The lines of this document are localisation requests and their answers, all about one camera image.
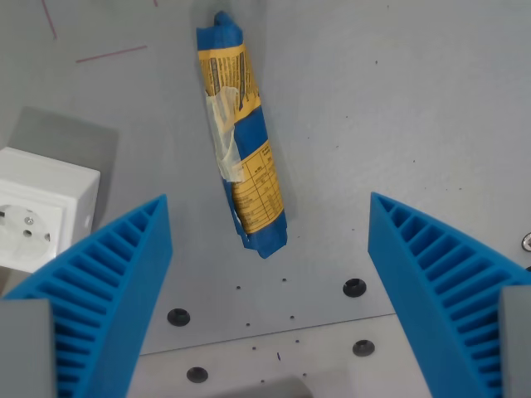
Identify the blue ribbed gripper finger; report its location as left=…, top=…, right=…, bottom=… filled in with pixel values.
left=0, top=193, right=173, bottom=398
left=367, top=192, right=531, bottom=398

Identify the blue and yellow bag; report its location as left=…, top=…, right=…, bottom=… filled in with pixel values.
left=195, top=11, right=289, bottom=260

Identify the black countersunk screw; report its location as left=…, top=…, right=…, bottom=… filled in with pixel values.
left=343, top=279, right=367, bottom=299
left=352, top=339, right=376, bottom=357
left=167, top=308, right=192, bottom=328

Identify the white power socket box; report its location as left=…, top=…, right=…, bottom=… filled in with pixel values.
left=0, top=146, right=102, bottom=274

